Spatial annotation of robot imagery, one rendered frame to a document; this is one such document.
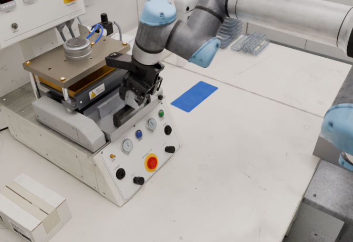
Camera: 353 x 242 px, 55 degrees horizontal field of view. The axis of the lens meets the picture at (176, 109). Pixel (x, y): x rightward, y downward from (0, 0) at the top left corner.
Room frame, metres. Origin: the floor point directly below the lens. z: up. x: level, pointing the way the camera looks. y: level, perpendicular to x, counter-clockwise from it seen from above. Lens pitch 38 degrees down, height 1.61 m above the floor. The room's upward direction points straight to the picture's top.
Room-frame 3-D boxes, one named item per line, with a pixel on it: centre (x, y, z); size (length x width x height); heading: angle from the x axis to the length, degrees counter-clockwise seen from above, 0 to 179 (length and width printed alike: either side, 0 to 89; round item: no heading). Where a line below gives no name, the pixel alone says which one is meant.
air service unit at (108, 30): (1.17, 0.28, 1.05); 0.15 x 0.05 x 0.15; 145
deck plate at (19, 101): (0.94, 0.32, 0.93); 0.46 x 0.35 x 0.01; 55
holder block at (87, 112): (0.91, 0.28, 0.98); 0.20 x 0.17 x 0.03; 145
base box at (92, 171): (0.93, 0.28, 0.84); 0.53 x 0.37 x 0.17; 55
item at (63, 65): (0.95, 0.31, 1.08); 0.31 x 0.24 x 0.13; 145
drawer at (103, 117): (0.88, 0.24, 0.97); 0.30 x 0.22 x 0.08; 55
